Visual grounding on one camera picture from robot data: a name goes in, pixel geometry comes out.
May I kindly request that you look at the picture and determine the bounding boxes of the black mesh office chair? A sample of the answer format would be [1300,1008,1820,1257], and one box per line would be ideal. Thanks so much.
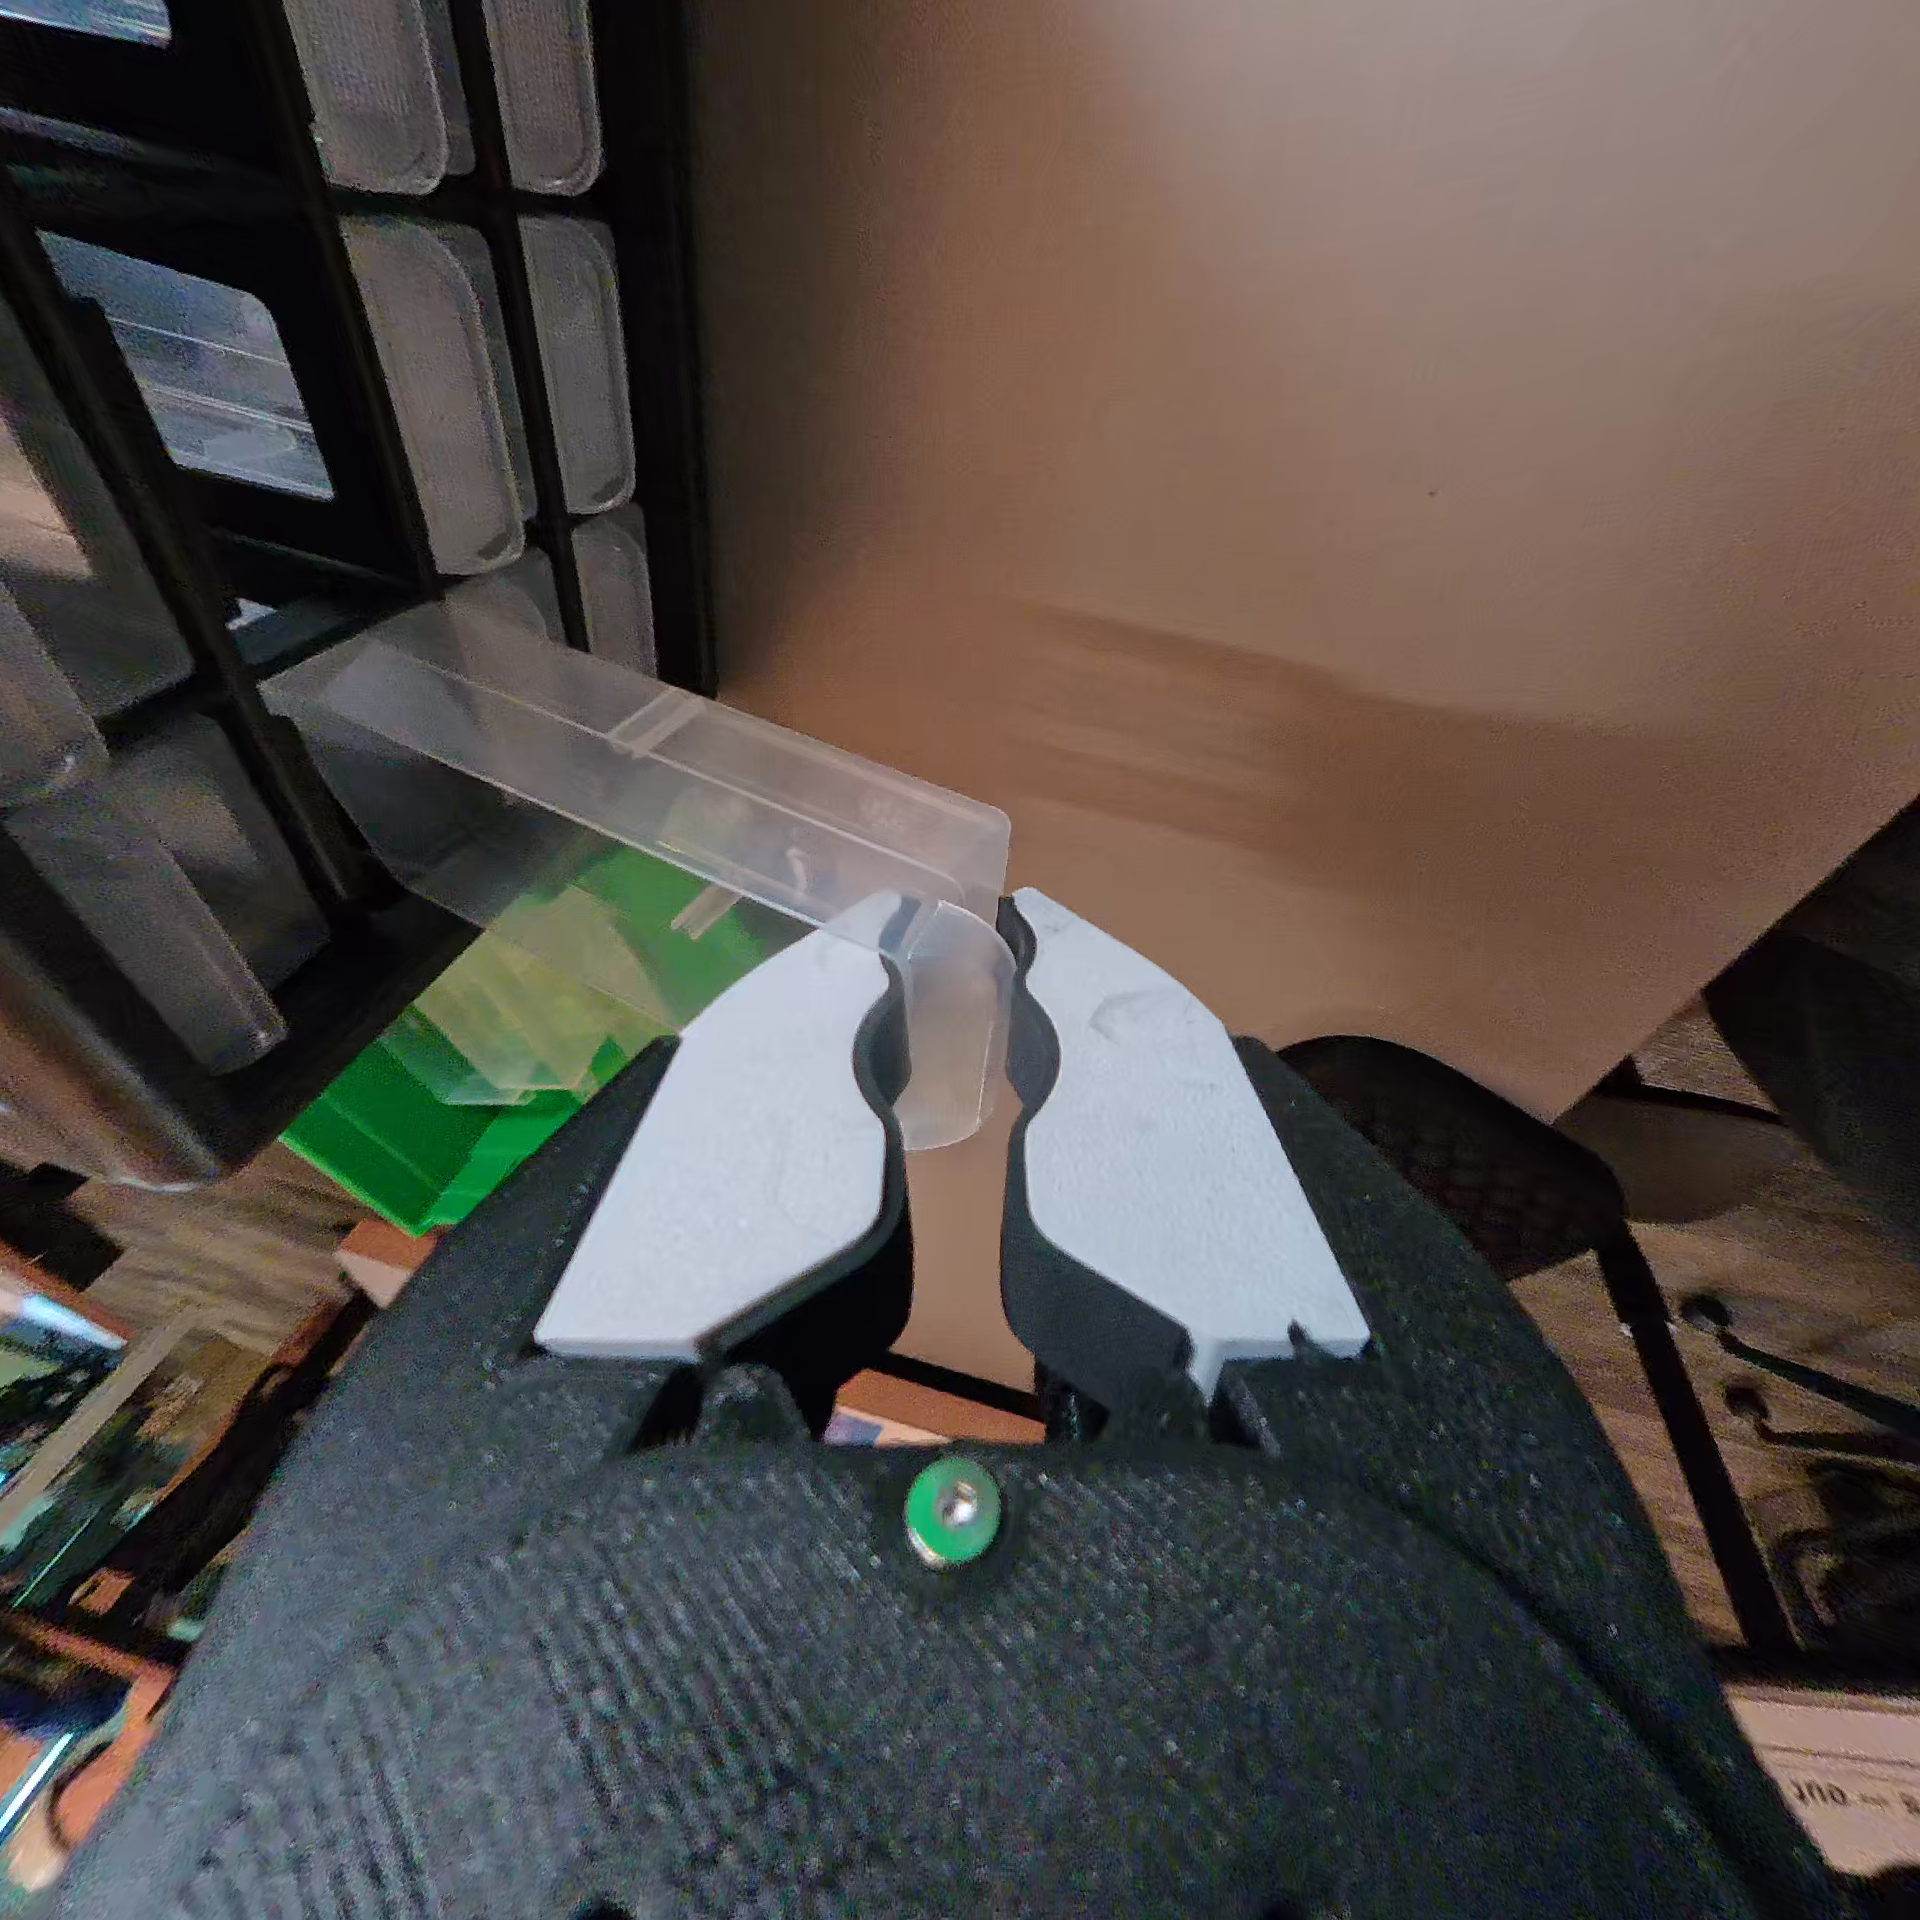
[1283,838,1920,1665]

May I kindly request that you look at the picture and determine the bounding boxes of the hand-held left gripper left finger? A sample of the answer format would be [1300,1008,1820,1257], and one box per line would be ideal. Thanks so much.
[532,887,913,1423]

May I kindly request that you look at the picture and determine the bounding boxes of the green plastic bin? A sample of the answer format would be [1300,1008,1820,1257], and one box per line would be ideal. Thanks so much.
[276,838,781,1238]

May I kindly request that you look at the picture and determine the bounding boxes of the white printed paper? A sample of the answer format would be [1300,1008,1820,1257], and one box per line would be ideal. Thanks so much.
[1726,1680,1920,1880]

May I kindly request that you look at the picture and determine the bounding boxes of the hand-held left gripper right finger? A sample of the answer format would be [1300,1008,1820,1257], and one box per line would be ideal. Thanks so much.
[996,885,1374,1423]

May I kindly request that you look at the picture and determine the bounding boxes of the black drawer cabinet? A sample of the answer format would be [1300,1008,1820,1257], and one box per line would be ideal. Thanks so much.
[0,0,720,1190]

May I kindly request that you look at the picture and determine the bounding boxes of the set of clear cabinet drawers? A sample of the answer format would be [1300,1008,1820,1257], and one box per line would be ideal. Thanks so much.
[0,0,662,1074]

